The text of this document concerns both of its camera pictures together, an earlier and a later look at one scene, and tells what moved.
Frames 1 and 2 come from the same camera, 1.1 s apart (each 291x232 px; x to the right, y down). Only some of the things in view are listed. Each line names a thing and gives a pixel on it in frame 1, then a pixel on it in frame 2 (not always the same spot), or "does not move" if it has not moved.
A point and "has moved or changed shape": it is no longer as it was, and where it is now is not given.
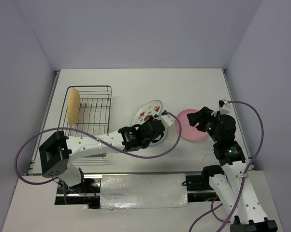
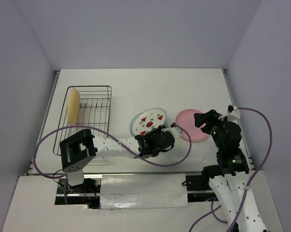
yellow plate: (74, 105) does not move
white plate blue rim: (153, 107) has moved or changed shape
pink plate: (188, 133) does not move
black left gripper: (152, 117) → (156, 129)
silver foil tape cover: (155, 191) does not move
